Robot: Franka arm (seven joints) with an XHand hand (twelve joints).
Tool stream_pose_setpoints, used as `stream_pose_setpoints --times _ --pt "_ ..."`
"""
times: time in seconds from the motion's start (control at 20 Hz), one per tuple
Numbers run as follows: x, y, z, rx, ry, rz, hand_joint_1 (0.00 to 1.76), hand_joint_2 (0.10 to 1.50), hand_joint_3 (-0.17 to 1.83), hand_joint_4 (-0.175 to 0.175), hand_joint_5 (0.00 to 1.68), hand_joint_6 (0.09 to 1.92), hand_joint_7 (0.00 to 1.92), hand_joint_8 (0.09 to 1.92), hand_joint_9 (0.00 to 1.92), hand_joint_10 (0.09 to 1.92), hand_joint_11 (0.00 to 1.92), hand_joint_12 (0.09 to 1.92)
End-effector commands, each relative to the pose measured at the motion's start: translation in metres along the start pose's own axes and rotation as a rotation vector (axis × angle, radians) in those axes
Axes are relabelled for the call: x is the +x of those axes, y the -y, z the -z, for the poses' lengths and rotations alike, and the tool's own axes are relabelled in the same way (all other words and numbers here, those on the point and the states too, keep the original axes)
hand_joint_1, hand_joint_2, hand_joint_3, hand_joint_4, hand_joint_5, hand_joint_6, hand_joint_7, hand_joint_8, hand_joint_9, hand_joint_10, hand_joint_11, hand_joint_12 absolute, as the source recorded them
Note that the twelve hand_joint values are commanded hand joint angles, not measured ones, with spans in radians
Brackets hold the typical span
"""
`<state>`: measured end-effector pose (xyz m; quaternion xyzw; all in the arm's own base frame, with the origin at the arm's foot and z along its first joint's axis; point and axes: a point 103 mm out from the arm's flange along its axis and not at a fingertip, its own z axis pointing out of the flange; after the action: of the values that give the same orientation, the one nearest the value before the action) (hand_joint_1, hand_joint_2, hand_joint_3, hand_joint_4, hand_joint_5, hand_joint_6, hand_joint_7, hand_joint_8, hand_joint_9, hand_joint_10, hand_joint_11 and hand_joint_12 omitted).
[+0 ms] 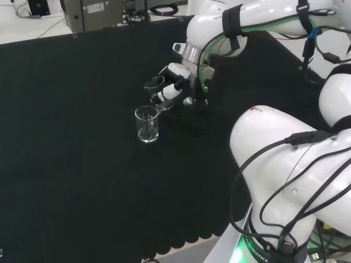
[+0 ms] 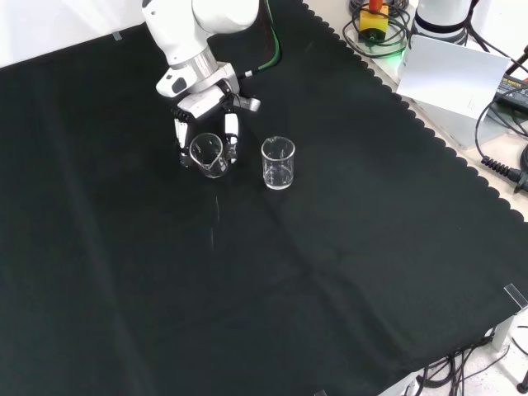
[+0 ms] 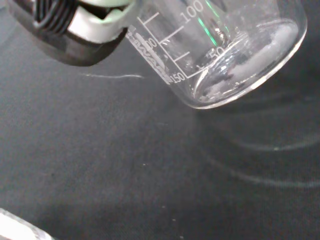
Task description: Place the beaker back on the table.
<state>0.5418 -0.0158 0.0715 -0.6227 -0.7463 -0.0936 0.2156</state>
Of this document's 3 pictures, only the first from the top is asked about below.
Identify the black arm strap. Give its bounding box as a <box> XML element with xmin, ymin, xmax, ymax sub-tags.
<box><xmin>297</xmin><ymin>0</ymin><xmax>318</xmax><ymax>35</ymax></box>
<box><xmin>221</xmin><ymin>7</ymin><xmax>248</xmax><ymax>50</ymax></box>

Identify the black computer case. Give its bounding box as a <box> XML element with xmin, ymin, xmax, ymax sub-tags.
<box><xmin>27</xmin><ymin>0</ymin><xmax>52</xmax><ymax>16</ymax></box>

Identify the grey metal box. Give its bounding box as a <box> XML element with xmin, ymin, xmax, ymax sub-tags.
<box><xmin>59</xmin><ymin>0</ymin><xmax>124</xmax><ymax>33</ymax></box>

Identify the black cable with usb plug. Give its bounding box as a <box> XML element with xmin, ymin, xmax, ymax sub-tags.
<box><xmin>229</xmin><ymin>130</ymin><xmax>334</xmax><ymax>251</ymax></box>

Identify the black cable with ferrite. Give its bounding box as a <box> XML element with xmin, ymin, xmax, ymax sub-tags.
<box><xmin>301</xmin><ymin>25</ymin><xmax>351</xmax><ymax>81</ymax></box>

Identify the black bench cloth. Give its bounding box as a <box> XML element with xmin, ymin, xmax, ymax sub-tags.
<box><xmin>0</xmin><ymin>15</ymin><xmax>334</xmax><ymax>263</ymax></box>

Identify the green cable on arm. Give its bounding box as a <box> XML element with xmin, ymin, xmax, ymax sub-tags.
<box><xmin>199</xmin><ymin>15</ymin><xmax>318</xmax><ymax>94</ymax></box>

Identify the clear glass beaker with markings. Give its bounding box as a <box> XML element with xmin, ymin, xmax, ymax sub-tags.
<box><xmin>134</xmin><ymin>105</ymin><xmax>161</xmax><ymax>144</ymax></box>

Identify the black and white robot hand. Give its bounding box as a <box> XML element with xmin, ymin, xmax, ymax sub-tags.
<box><xmin>143</xmin><ymin>62</ymin><xmax>195</xmax><ymax>111</ymax></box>

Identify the coiled black cable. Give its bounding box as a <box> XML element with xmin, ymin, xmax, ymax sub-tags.
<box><xmin>149</xmin><ymin>4</ymin><xmax>179</xmax><ymax>15</ymax></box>

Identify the small clear glass beaker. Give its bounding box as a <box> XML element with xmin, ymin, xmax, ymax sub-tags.
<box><xmin>144</xmin><ymin>76</ymin><xmax>176</xmax><ymax>112</ymax></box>

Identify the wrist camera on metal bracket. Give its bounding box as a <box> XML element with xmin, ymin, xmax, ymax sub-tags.
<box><xmin>191</xmin><ymin>64</ymin><xmax>216</xmax><ymax>107</ymax></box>

